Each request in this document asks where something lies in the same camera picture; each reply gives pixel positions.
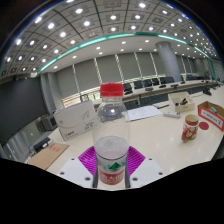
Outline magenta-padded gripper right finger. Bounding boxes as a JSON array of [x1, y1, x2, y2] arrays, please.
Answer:
[[123, 145, 166, 190]]

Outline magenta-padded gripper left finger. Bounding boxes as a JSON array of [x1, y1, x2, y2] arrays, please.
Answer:
[[57, 145, 99, 190]]

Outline clear red-capped water bottle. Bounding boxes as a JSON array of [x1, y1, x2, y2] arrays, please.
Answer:
[[92, 82, 131, 187]]

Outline flat brown cardboard sheet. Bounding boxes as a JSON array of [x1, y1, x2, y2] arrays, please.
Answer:
[[26, 141, 70, 171]]

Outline black box device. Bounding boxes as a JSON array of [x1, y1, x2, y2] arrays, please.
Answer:
[[32, 136, 53, 154]]

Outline white cardboard box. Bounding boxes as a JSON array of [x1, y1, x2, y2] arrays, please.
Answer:
[[53, 99, 102, 142]]

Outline white paper sheets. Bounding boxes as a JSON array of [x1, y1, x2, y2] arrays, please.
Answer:
[[126, 105, 163, 122]]

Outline red and yellow mug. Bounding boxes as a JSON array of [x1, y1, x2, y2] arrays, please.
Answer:
[[181, 114, 200, 143]]

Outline white remote control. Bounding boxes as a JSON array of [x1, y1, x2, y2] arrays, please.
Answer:
[[162, 111, 181, 120]]

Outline beige cardboard box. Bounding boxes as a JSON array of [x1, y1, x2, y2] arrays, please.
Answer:
[[167, 91, 196, 113]]

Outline long curved conference desk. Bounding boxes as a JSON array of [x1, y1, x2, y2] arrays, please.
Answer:
[[93, 79, 224, 108]]

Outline open cardboard box red side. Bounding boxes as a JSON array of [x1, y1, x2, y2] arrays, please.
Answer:
[[197, 100, 224, 133]]

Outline row of black office chairs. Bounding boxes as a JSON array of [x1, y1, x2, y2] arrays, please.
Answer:
[[122, 75, 201, 96]]

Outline black table microphone unit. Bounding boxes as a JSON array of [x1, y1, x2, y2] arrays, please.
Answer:
[[202, 85, 213, 97]]

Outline round ceiling lights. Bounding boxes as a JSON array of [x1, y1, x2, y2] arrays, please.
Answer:
[[1, 0, 218, 74]]

